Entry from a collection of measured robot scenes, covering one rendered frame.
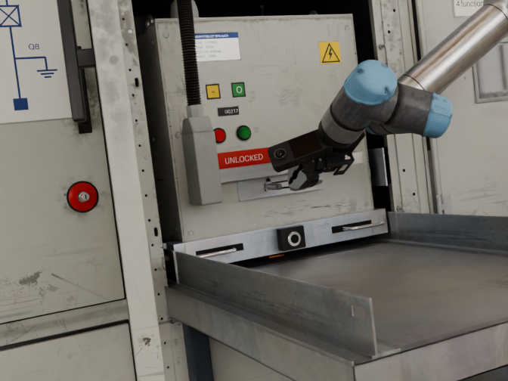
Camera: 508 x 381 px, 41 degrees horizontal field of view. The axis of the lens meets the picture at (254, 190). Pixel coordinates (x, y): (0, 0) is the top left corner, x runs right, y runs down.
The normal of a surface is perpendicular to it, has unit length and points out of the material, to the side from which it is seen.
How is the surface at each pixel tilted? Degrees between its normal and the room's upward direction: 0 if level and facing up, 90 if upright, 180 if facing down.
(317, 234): 90
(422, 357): 90
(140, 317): 90
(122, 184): 90
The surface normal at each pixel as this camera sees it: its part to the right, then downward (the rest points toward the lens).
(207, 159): 0.43, 0.00
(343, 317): -0.90, 0.13
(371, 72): 0.31, -0.50
